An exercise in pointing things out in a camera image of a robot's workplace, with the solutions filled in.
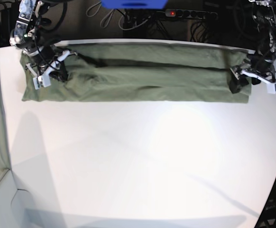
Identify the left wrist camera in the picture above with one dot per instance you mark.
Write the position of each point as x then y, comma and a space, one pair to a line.
271, 88

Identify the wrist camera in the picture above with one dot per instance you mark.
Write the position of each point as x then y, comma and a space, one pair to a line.
271, 88
41, 81

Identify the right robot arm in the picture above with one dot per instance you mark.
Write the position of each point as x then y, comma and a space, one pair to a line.
30, 29

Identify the blue plastic bin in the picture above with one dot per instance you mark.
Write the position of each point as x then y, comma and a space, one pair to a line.
134, 4

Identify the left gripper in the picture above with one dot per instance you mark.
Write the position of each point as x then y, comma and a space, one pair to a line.
257, 68

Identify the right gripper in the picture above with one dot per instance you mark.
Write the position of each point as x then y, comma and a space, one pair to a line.
47, 57

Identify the green t-shirt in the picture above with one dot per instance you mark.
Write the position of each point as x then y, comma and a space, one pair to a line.
128, 72

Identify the black power strip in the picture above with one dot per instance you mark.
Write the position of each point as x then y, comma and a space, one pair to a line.
190, 14

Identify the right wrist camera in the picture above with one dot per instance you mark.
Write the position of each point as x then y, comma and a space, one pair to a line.
41, 81

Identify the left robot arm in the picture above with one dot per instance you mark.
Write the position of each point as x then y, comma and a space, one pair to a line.
263, 14

